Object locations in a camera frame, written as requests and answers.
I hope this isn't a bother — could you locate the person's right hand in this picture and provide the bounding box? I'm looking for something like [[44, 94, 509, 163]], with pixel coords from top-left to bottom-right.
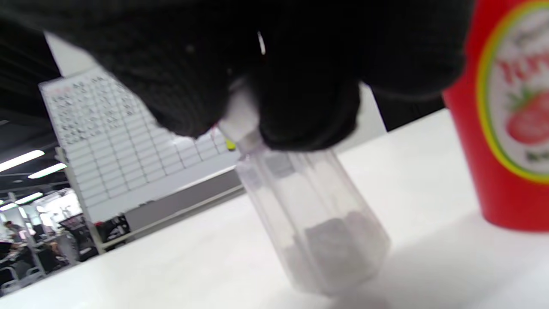
[[0, 0, 475, 152]]

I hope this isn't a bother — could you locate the white salt shaker seasoning bottle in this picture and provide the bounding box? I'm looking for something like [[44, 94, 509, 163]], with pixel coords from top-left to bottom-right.
[[217, 82, 392, 297]]

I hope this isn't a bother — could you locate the red squeeze seasoning bottle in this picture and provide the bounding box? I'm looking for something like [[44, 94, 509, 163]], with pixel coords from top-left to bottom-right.
[[442, 0, 549, 233]]

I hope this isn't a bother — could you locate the whiteboard on rolling stand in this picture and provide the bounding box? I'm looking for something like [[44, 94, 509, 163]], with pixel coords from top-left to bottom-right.
[[39, 64, 387, 254]]

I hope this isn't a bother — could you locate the ceiling light strip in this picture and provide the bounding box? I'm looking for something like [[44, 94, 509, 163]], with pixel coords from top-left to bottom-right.
[[0, 150, 45, 173], [28, 163, 67, 179]]

